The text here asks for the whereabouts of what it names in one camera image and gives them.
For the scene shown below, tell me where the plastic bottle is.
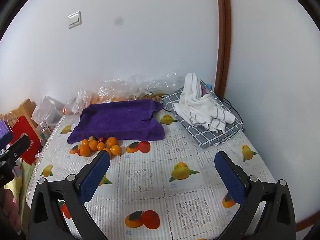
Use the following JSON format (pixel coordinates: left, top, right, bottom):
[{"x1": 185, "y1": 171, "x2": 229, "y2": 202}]
[{"x1": 39, "y1": 121, "x2": 53, "y2": 140}]

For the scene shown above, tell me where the brown wooden door frame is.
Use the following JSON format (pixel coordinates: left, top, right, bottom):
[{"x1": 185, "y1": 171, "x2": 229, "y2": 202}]
[{"x1": 214, "y1": 0, "x2": 232, "y2": 97}]

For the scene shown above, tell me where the grey checked folded cloth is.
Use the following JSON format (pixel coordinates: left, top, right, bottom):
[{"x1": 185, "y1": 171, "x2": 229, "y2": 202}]
[{"x1": 162, "y1": 80, "x2": 244, "y2": 149}]

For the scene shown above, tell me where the black cable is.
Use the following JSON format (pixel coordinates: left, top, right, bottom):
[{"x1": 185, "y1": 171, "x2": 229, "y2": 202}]
[{"x1": 221, "y1": 96, "x2": 247, "y2": 130}]

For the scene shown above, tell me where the white light switch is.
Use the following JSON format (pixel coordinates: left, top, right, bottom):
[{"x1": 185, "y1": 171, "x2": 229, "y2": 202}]
[{"x1": 67, "y1": 11, "x2": 82, "y2": 29}]

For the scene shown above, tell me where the white plastic bag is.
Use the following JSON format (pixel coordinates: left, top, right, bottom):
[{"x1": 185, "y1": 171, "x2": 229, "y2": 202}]
[{"x1": 31, "y1": 96, "x2": 66, "y2": 127}]

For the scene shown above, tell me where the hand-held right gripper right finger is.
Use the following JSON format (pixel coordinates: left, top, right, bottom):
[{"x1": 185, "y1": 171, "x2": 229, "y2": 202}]
[{"x1": 214, "y1": 150, "x2": 297, "y2": 240}]

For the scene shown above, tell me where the white striped towel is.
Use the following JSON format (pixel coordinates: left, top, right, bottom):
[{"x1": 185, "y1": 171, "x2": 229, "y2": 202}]
[{"x1": 173, "y1": 72, "x2": 235, "y2": 132}]

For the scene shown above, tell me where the purple towel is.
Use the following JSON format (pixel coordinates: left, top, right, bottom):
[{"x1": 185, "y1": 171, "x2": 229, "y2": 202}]
[{"x1": 67, "y1": 99, "x2": 165, "y2": 145}]

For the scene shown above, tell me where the yellow cloth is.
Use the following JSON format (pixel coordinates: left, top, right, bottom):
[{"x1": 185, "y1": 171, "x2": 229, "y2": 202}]
[{"x1": 4, "y1": 164, "x2": 34, "y2": 200}]

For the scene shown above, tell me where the purple paper bag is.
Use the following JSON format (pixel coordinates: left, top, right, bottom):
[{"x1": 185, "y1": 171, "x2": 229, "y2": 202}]
[{"x1": 0, "y1": 119, "x2": 12, "y2": 138}]

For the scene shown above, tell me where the fruit print tablecloth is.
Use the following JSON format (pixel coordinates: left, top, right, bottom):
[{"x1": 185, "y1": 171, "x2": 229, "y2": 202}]
[{"x1": 25, "y1": 105, "x2": 278, "y2": 240}]

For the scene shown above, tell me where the red paper bag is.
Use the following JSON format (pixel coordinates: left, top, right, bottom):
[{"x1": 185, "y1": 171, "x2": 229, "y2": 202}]
[{"x1": 9, "y1": 116, "x2": 42, "y2": 165}]

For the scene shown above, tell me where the person's left hand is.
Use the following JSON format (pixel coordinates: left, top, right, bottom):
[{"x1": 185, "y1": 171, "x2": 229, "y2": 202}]
[{"x1": 0, "y1": 191, "x2": 22, "y2": 233}]

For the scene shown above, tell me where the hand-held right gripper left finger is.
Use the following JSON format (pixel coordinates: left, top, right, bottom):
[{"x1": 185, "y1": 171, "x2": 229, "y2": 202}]
[{"x1": 28, "y1": 150, "x2": 111, "y2": 240}]

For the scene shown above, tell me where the crumpled clear plastic bag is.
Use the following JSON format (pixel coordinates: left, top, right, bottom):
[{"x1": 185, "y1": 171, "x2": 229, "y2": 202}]
[{"x1": 135, "y1": 71, "x2": 186, "y2": 102}]

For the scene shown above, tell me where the clear bag of oranges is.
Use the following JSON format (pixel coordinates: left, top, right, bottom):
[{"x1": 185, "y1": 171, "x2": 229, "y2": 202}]
[
  {"x1": 62, "y1": 87, "x2": 101, "y2": 116},
  {"x1": 97, "y1": 78, "x2": 141, "y2": 103}
]

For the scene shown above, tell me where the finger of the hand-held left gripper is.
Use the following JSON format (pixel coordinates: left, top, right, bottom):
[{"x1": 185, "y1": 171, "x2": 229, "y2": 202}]
[
  {"x1": 0, "y1": 131, "x2": 14, "y2": 148},
  {"x1": 0, "y1": 135, "x2": 31, "y2": 164}
]

